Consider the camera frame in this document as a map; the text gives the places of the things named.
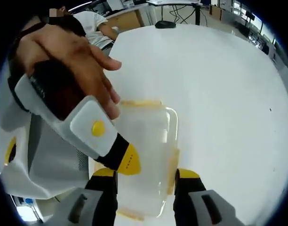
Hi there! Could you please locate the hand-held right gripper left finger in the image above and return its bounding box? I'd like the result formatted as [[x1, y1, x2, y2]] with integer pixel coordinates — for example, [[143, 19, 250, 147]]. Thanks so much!
[[56, 168, 119, 226]]

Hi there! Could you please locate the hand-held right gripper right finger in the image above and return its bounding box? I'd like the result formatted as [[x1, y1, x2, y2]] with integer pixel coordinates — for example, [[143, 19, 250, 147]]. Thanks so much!
[[173, 168, 247, 226]]

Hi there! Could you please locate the clear box with plastic buckle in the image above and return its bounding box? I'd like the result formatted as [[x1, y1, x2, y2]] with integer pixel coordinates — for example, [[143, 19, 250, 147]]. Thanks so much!
[[94, 99, 182, 221]]

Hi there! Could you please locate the person's left hand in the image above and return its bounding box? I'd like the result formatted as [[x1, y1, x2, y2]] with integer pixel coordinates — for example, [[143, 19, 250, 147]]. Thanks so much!
[[16, 23, 123, 120]]

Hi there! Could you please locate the black oval device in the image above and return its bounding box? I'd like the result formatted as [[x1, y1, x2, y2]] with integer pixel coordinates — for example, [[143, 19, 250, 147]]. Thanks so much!
[[154, 20, 177, 29]]

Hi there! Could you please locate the white desk with black legs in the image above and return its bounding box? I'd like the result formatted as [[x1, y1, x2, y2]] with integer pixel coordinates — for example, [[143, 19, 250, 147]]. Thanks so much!
[[106, 0, 204, 27]]

